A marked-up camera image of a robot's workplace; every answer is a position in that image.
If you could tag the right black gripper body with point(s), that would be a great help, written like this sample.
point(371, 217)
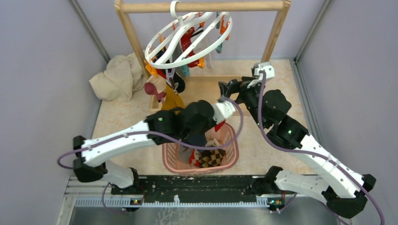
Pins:
point(248, 96)

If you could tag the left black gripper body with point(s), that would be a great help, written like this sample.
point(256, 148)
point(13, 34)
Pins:
point(207, 126)

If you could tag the dark navy sock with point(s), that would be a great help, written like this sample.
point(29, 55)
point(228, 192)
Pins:
point(196, 142)

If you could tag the plain red sock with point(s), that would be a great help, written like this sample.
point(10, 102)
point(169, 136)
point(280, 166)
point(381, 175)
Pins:
point(219, 126)

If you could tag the beige brown sock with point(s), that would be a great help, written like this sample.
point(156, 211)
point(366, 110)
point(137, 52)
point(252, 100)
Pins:
point(213, 144)

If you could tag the grey sock with striped cuff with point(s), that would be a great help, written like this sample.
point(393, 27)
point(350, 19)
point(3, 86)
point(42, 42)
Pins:
point(184, 154)

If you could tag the brown yellow argyle sock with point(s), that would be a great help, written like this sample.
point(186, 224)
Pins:
point(212, 158)

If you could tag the pink plastic laundry basket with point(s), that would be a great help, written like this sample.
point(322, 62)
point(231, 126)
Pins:
point(224, 135)

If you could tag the red patterned sock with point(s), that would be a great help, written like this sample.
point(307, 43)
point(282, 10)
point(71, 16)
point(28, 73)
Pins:
point(185, 42)

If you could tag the wooden hanger rack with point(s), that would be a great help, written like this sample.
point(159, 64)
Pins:
point(125, 9)

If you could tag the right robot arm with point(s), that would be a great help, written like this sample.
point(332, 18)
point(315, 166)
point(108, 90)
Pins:
point(342, 190)

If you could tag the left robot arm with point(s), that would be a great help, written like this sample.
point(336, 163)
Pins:
point(93, 156)

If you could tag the white round clip hanger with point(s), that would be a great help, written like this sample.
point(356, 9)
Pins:
point(164, 50)

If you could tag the mustard yellow sock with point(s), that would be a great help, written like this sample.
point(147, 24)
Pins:
point(172, 100)

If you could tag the grey black sock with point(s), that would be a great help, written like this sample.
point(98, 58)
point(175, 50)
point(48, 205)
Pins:
point(173, 79)

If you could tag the beige crumpled cloth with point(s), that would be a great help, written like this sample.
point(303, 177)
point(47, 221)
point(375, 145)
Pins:
point(122, 77)

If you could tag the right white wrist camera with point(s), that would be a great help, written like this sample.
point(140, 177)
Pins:
point(261, 72)

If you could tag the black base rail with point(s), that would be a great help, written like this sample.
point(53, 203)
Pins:
point(172, 191)

